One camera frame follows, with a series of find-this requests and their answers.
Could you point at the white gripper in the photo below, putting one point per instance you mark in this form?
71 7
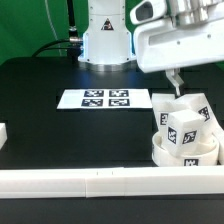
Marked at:
160 46

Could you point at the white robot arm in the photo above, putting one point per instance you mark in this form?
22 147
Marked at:
108 45

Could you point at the white marker sheet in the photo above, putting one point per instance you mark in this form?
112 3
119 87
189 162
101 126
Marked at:
105 99

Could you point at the white U-shaped fence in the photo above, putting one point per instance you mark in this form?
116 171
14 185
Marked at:
198 175

